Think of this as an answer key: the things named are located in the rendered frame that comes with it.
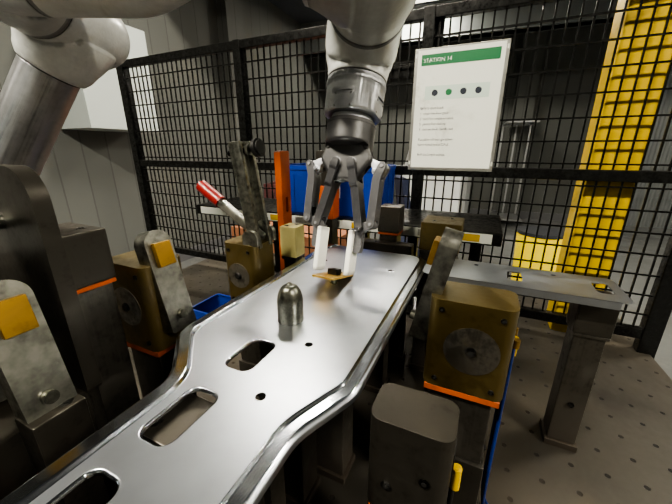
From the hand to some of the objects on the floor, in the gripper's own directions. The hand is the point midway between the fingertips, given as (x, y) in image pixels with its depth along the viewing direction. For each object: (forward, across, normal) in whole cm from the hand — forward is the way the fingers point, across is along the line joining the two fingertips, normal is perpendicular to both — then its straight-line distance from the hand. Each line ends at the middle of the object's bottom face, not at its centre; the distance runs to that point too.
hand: (336, 252), depth 50 cm
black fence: (+87, -30, +80) cm, 122 cm away
